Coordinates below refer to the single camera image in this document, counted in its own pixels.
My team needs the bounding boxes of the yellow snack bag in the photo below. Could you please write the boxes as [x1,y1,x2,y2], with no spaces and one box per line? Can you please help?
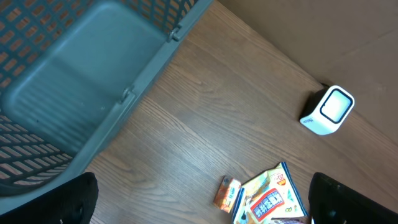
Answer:
[232,162,308,224]

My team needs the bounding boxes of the small orange box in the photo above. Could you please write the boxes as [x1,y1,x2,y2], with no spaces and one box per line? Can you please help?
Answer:
[213,175,241,213]

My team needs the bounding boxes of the grey plastic shopping basket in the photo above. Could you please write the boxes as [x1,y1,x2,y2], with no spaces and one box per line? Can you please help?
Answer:
[1,0,211,213]

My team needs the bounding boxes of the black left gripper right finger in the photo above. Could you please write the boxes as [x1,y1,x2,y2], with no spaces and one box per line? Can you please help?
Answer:
[308,172,397,224]

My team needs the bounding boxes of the red purple pad pack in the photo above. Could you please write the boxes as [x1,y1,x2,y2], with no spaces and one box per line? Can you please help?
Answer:
[269,217,313,224]

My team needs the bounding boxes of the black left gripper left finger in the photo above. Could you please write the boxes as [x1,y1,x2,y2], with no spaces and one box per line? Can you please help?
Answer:
[1,172,99,224]

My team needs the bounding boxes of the white barcode scanner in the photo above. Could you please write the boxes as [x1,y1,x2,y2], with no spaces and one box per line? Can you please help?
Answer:
[299,85,355,136]

